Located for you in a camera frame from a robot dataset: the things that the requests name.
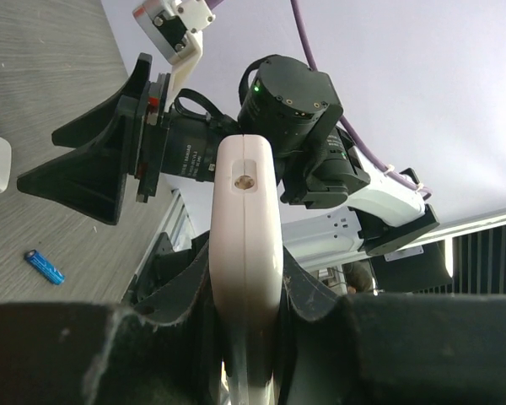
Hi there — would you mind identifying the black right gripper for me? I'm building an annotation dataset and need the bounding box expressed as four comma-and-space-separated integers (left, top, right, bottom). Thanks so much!
17, 53, 240, 225

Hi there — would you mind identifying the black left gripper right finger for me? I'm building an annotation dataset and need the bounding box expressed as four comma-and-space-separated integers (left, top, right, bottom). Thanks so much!
274, 252, 506, 404

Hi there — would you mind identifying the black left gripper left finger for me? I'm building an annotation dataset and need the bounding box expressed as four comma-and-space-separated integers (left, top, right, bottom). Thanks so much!
0, 244, 215, 404

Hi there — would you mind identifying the white red remote control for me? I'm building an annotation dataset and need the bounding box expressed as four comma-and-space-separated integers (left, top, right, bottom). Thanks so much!
208, 135, 283, 404

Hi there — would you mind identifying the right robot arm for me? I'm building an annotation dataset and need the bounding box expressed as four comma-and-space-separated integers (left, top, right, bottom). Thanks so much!
17, 53, 439, 257

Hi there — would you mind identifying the blue AAA battery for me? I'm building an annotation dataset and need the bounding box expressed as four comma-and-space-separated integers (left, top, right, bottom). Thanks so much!
24, 250, 65, 285

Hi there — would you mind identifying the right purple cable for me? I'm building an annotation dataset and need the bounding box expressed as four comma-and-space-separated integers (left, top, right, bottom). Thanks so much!
204, 0, 433, 202

